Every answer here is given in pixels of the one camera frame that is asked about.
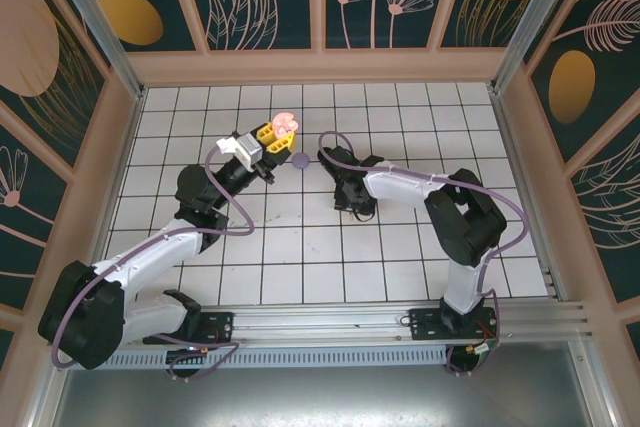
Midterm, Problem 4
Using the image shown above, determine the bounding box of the pink earbud charging case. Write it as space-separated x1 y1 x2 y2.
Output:
271 110 301 137

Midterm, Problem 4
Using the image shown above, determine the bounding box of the small controller board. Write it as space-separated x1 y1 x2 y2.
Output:
467 335 501 363

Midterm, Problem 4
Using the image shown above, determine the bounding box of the grey sheet metal panel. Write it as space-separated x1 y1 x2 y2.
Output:
49 365 609 427

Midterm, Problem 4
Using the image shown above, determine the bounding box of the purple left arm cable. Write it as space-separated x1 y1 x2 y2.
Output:
49 139 255 384

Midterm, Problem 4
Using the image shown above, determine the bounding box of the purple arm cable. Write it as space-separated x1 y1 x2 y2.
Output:
317 130 531 378
49 139 255 384

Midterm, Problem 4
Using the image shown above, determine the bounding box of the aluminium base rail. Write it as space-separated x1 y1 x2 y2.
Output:
47 302 594 348

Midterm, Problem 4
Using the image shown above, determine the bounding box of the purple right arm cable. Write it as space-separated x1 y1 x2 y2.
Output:
317 130 531 378

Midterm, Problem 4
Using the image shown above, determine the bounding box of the grey slotted cable duct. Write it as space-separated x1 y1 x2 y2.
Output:
69 346 451 369

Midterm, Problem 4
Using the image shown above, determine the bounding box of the aluminium frame post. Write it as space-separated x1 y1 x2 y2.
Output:
489 0 601 96
39 0 147 102

